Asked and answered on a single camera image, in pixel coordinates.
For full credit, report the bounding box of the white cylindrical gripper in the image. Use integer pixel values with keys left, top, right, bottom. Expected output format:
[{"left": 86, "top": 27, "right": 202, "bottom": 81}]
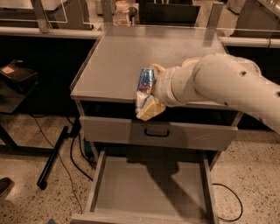
[{"left": 136, "top": 64, "right": 196, "bottom": 121}]

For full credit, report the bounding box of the blue silver redbull can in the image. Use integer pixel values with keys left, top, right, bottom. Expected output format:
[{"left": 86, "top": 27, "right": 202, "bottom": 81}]
[{"left": 136, "top": 68, "right": 155, "bottom": 114}]

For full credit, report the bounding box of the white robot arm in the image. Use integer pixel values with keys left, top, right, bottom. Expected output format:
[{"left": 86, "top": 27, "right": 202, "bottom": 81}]
[{"left": 136, "top": 53, "right": 280, "bottom": 133}]

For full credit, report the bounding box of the closed top drawer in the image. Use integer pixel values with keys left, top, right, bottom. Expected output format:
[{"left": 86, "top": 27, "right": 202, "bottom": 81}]
[{"left": 80, "top": 116, "right": 238, "bottom": 151}]

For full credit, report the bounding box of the grey metal drawer cabinet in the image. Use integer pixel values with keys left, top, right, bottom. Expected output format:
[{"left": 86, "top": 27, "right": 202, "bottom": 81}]
[{"left": 69, "top": 24, "right": 256, "bottom": 224}]

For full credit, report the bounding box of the open middle drawer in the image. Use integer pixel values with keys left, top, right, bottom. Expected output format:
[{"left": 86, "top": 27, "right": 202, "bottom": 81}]
[{"left": 72, "top": 149, "right": 220, "bottom": 224}]

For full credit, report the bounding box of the white paper bowl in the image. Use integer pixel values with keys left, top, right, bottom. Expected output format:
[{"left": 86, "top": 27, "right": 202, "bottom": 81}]
[{"left": 182, "top": 57, "right": 200, "bottom": 67}]

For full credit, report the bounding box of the black monitor back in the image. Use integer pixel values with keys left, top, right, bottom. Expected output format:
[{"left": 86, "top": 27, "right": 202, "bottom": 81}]
[{"left": 139, "top": 1, "right": 200, "bottom": 26}]

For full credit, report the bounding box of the clear plastic jar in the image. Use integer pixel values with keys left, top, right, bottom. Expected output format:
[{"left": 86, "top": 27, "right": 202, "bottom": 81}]
[{"left": 115, "top": 0, "right": 130, "bottom": 26}]

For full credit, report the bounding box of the black metal floor bar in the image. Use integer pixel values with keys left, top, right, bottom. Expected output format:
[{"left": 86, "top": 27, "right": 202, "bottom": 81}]
[{"left": 37, "top": 117, "right": 81, "bottom": 190}]

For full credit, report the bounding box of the black box device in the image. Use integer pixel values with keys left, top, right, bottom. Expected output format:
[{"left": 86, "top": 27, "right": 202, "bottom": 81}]
[{"left": 0, "top": 59, "right": 39, "bottom": 95}]

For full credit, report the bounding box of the black side table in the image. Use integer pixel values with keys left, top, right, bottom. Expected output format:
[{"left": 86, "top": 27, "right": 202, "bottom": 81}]
[{"left": 0, "top": 81, "right": 54, "bottom": 156}]

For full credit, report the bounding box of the dark shoe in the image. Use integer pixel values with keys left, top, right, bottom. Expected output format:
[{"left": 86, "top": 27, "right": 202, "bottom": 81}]
[{"left": 0, "top": 177, "right": 14, "bottom": 198}]

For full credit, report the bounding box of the black drawer handle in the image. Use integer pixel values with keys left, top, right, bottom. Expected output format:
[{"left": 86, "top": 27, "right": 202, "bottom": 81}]
[{"left": 144, "top": 129, "right": 170, "bottom": 137}]

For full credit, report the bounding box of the black cable left floor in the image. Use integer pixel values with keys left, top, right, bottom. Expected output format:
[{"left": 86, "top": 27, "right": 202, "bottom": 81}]
[{"left": 29, "top": 113, "right": 97, "bottom": 214}]

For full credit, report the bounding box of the black cable floor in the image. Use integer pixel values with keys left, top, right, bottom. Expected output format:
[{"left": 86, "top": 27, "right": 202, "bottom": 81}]
[
  {"left": 212, "top": 183, "right": 244, "bottom": 222},
  {"left": 29, "top": 113, "right": 97, "bottom": 214}
]

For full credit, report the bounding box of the black cable right floor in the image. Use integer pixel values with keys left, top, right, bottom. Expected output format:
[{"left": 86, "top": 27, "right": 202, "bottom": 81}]
[{"left": 212, "top": 183, "right": 244, "bottom": 222}]

